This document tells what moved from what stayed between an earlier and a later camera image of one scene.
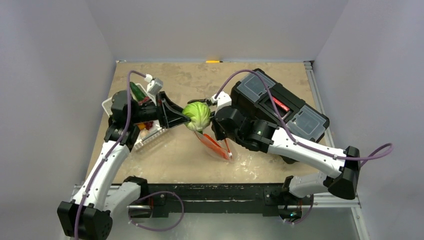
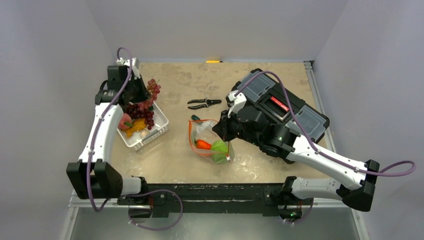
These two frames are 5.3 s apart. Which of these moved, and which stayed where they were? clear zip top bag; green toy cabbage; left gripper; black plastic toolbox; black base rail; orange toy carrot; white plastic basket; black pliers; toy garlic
Moved: orange toy carrot; green toy cabbage; left gripper; clear zip top bag
Stayed: black pliers; black base rail; white plastic basket; toy garlic; black plastic toolbox
